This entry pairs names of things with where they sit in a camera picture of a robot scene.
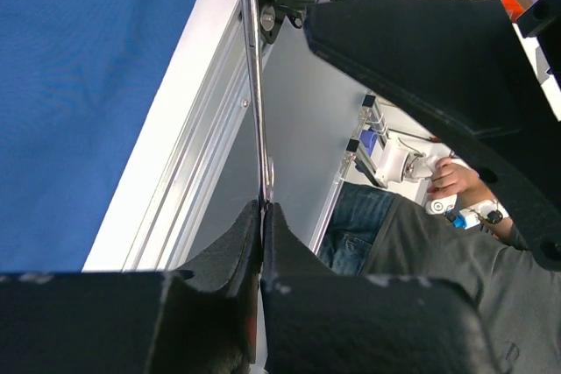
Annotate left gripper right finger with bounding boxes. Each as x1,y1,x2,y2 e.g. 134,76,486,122
261,203,500,373

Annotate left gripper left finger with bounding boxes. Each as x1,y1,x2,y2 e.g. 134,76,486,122
1,201,261,373

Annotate blue surgical cloth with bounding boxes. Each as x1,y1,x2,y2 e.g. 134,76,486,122
1,0,195,272

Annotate surgical scissors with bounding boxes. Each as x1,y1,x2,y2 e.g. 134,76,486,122
240,0,273,212

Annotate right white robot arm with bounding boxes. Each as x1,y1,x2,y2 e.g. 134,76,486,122
304,0,560,271

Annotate operator bare hand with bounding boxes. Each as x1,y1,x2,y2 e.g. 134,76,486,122
427,158,480,200

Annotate seated operator person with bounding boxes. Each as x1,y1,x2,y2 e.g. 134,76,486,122
318,183,560,373

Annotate white leader arm handle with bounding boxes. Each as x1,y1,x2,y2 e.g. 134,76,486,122
374,139,509,229

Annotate front aluminium rail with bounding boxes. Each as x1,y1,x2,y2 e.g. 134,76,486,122
83,13,250,272

